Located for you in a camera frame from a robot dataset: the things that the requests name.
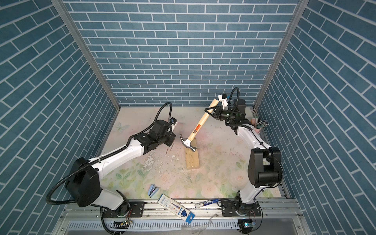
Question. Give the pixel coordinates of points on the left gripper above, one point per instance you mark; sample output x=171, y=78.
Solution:
x=172, y=137

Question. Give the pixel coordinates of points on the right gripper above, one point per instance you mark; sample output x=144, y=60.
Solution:
x=219, y=112

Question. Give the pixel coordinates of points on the wooden claw hammer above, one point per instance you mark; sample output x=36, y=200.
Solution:
x=187, y=142

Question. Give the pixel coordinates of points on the wooden plank with nails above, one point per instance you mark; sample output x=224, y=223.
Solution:
x=192, y=159

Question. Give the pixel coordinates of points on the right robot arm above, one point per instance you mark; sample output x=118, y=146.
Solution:
x=264, y=169

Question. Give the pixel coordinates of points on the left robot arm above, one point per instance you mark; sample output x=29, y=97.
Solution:
x=84, y=181

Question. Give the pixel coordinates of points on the pink cup with tools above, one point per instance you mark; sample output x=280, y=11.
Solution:
x=258, y=123

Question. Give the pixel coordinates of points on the blue stapler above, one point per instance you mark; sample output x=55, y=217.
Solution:
x=153, y=189

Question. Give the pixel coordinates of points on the blue white marker pen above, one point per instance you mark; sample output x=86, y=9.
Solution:
x=207, y=202

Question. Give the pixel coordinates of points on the white blue toothpaste box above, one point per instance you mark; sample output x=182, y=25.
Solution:
x=176, y=208

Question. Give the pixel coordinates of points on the clear plastic wrapper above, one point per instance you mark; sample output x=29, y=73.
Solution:
x=198, y=227

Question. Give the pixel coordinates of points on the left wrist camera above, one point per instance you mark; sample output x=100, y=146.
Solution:
x=173, y=122

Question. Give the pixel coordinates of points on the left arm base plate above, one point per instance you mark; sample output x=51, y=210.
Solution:
x=126, y=210

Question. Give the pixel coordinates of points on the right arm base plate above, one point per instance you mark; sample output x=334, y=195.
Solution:
x=230, y=208

